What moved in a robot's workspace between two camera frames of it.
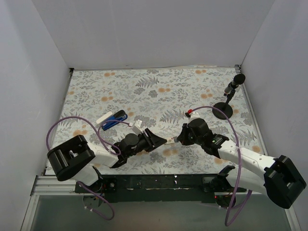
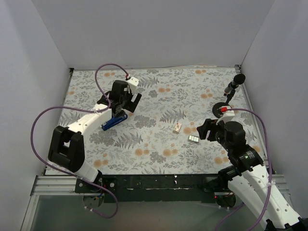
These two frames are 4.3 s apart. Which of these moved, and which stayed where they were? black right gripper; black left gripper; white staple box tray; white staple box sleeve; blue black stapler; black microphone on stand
Moved: black left gripper; black right gripper; white staple box sleeve; white staple box tray
Stayed: blue black stapler; black microphone on stand
